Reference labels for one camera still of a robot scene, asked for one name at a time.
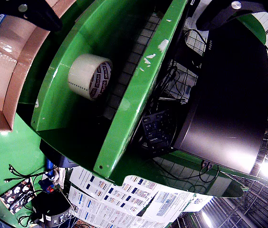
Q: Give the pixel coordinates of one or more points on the black monitor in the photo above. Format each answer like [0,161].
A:
[224,95]

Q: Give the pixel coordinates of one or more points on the black box device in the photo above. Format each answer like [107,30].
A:
[58,158]

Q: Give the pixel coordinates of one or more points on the white printed paper sheet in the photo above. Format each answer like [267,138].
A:
[96,211]
[115,187]
[169,204]

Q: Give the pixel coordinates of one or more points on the beige packing tape roll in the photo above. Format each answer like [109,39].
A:
[84,73]

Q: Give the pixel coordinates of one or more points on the black rounded device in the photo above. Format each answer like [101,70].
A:
[50,209]

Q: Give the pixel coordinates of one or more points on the open cardboard tray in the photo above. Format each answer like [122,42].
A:
[10,71]

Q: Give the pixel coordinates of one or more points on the green metal cabinet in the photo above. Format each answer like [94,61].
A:
[115,107]

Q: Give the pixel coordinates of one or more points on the black white patterned flat carton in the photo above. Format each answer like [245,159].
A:
[16,194]

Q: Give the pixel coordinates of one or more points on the black keyboard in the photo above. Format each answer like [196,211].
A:
[156,129]

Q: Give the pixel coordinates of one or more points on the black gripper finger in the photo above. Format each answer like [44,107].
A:
[24,10]
[243,8]

